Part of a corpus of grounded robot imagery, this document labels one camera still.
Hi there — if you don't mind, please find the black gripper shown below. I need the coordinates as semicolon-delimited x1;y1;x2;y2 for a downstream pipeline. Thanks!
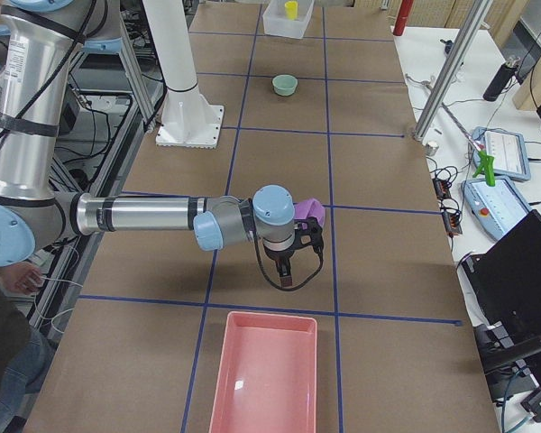
263;240;295;288

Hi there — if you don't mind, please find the yellow plastic cup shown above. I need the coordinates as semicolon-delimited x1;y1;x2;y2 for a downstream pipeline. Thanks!
284;0;298;20

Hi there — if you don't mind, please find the purple crumpled cloth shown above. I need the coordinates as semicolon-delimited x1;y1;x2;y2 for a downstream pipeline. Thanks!
294;198;326;227

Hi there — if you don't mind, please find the pink plastic bin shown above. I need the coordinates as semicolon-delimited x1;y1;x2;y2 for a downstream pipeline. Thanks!
209;311;317;432

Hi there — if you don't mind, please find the mint green bowl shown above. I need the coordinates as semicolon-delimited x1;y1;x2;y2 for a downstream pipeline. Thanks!
271;74;298;97

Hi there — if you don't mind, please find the blue teach pendant tablet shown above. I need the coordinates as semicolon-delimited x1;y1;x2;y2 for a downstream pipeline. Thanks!
462;176;532;241

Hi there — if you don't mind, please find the black laptop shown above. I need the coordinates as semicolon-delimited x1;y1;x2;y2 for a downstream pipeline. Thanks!
462;210;541;342

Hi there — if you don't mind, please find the translucent white plastic bin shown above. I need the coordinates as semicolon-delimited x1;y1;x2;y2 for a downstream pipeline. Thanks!
262;0;314;39

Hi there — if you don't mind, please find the red cylinder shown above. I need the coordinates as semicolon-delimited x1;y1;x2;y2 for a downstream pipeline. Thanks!
393;0;414;36

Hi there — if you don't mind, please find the black bottle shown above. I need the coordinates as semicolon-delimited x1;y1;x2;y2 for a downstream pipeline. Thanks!
482;55;521;102

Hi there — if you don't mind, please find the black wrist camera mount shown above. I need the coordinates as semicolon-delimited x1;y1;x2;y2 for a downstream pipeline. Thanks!
293;216;324;255

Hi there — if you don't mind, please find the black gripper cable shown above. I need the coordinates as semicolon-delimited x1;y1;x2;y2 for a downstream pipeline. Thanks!
254;229;325;291

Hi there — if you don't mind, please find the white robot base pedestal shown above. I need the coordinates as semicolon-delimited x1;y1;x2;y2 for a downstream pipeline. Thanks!
147;1;225;149

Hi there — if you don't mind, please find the aluminium frame post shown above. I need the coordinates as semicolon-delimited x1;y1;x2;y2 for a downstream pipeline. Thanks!
413;0;493;142

